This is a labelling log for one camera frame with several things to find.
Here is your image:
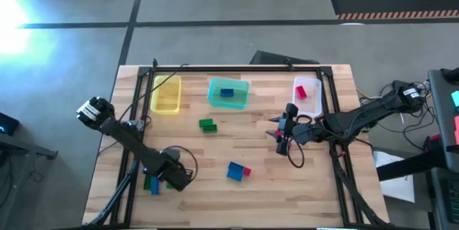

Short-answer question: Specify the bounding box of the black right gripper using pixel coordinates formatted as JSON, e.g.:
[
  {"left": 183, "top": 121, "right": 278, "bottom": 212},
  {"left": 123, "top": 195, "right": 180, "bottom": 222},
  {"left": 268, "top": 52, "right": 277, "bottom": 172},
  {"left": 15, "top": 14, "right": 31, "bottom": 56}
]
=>
[{"left": 265, "top": 102, "right": 322, "bottom": 156}]

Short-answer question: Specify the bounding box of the large blue toy brick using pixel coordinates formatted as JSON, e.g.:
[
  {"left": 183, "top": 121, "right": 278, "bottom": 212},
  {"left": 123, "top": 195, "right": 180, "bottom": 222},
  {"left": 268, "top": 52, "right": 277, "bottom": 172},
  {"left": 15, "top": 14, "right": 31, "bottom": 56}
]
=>
[{"left": 226, "top": 161, "right": 245, "bottom": 183}]

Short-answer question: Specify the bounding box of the clear plastic bin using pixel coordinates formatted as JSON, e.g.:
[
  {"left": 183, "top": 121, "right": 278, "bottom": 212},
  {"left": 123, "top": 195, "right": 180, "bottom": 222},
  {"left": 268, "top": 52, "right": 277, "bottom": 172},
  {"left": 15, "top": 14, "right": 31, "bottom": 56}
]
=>
[{"left": 292, "top": 76, "right": 323, "bottom": 118}]

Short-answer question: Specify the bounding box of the teal translucent plastic bin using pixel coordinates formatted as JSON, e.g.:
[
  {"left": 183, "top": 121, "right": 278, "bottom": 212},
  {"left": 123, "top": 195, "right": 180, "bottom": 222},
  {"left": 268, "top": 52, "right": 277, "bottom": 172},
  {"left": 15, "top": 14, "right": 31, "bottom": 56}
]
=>
[{"left": 207, "top": 77, "right": 250, "bottom": 110}]

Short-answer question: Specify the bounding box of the black flat floor object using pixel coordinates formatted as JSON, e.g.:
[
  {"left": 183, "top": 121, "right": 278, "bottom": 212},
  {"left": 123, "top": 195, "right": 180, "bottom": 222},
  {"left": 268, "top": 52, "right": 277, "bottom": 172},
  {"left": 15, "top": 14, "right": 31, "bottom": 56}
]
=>
[{"left": 249, "top": 50, "right": 321, "bottom": 66}]

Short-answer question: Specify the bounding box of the yellow translucent plastic bin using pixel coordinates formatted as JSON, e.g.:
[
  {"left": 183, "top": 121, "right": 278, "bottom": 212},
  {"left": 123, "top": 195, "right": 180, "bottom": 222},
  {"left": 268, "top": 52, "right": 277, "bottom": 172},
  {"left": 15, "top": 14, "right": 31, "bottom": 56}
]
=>
[{"left": 150, "top": 75, "right": 183, "bottom": 115}]

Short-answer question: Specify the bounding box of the black stand bar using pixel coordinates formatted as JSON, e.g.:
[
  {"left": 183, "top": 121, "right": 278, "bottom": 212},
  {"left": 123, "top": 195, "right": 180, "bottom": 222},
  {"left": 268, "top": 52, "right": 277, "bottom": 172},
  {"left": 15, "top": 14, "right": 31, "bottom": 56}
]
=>
[{"left": 376, "top": 150, "right": 449, "bottom": 183}]

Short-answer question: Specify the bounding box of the white paper sheet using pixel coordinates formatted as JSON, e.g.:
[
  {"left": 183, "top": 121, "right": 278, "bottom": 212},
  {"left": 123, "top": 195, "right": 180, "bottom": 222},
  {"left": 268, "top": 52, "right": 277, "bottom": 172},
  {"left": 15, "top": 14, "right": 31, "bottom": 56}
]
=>
[{"left": 372, "top": 150, "right": 416, "bottom": 203}]

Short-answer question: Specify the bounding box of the grey side table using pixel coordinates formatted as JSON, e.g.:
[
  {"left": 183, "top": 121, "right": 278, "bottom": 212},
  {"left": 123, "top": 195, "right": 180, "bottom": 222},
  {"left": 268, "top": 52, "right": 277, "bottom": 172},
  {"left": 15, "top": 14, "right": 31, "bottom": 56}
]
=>
[{"left": 428, "top": 67, "right": 459, "bottom": 173}]

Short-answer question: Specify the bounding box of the dark side desk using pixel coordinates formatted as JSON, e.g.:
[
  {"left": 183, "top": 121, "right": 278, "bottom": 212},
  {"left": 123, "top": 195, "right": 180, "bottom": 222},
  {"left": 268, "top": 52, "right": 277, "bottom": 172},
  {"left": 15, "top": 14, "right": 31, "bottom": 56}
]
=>
[{"left": 0, "top": 111, "right": 59, "bottom": 230}]

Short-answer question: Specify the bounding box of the black hazard-striped floor mat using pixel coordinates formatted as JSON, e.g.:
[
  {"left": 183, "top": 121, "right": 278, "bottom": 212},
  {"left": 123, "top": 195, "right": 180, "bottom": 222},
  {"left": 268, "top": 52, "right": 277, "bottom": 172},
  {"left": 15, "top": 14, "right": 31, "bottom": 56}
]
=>
[{"left": 327, "top": 0, "right": 459, "bottom": 21}]

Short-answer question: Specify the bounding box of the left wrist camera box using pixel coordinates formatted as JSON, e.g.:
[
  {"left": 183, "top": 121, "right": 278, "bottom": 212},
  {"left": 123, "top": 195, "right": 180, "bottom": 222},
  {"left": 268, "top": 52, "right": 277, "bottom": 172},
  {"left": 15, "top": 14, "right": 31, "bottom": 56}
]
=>
[{"left": 162, "top": 147, "right": 181, "bottom": 162}]

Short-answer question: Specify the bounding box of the black aluminium rig frame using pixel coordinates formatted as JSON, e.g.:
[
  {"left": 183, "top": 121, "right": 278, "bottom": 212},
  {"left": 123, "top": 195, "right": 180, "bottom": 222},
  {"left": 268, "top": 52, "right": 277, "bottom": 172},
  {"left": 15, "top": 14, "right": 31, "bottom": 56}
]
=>
[{"left": 85, "top": 64, "right": 388, "bottom": 228}]

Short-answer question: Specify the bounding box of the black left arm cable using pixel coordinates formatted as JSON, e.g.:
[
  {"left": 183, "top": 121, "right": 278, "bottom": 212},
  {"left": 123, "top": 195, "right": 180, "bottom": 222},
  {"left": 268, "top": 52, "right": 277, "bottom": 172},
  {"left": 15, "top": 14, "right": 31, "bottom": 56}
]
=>
[{"left": 97, "top": 62, "right": 190, "bottom": 155}]

